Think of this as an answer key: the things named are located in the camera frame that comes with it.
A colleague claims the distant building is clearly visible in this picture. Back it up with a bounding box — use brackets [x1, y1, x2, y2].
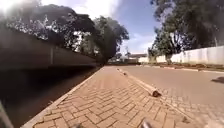
[128, 53, 148, 64]

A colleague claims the group of dark trees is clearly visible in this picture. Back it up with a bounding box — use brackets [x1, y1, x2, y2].
[0, 3, 130, 65]

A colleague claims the low concrete kerb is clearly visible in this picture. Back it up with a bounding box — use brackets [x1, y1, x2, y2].
[115, 67, 162, 98]

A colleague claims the pale kerb strip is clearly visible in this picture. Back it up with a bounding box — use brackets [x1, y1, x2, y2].
[20, 66, 104, 128]

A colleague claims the brick paved road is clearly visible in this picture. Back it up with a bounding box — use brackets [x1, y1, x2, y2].
[121, 64, 224, 128]

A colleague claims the bare dirt strip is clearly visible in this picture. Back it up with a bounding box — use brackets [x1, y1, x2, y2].
[0, 66, 101, 128]

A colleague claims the group of tall trees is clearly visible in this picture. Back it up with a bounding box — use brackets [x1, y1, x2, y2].
[148, 0, 224, 64]

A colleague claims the dark boundary wall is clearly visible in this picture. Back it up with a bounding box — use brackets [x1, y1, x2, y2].
[0, 28, 99, 73]

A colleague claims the white wall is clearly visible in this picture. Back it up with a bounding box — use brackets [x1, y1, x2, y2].
[138, 45, 224, 66]

